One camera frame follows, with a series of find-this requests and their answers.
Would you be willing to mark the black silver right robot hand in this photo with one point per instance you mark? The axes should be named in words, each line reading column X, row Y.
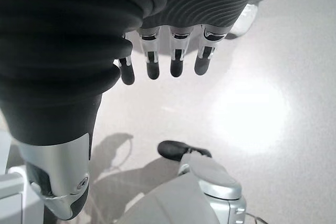
column 65, row 37

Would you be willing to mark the clear plastic object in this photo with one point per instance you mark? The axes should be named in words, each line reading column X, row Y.
column 244, row 20

